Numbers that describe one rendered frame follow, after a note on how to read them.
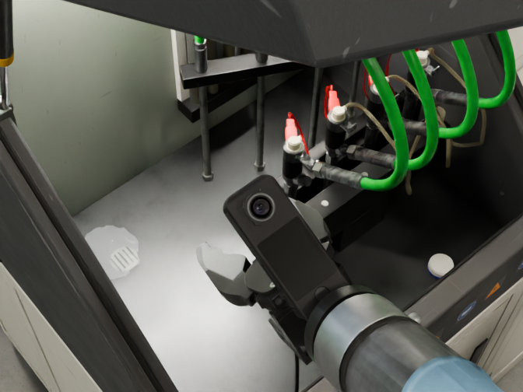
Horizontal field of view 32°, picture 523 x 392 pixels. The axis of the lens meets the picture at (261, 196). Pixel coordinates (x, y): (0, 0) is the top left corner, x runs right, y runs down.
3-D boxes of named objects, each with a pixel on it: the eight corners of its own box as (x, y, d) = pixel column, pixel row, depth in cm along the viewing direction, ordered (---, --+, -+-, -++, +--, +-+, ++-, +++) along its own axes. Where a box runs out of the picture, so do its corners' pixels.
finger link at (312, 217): (273, 229, 83) (292, 285, 75) (265, 216, 82) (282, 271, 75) (318, 205, 82) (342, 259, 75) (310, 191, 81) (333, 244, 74)
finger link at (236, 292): (201, 294, 80) (268, 317, 73) (194, 282, 79) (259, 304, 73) (235, 257, 82) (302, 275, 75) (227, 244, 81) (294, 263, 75)
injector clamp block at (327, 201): (282, 295, 141) (286, 245, 128) (241, 253, 145) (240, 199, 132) (435, 181, 153) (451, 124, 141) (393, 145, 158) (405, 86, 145)
